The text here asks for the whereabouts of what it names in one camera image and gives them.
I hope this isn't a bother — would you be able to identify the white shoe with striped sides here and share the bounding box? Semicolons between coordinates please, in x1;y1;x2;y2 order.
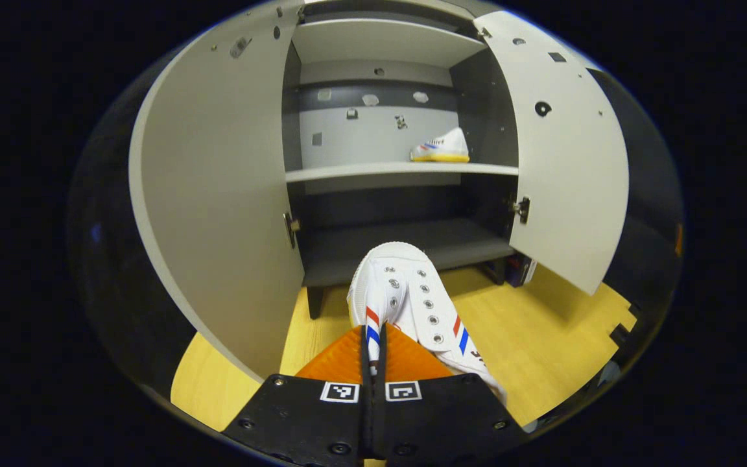
410;126;470;163
346;241;509;406

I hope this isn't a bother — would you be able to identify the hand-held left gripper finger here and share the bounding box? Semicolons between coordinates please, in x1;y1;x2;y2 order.
221;324;374;467
373;323;530;467

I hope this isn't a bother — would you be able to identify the black backdrop cloth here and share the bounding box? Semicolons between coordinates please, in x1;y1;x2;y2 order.
67;39;685;403

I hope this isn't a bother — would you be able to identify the dark printed box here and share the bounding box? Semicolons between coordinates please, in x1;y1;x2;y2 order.
505;253;538;288

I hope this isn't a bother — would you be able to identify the cabinet door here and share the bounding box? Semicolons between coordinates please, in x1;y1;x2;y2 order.
128;0;306;383
474;10;630;296

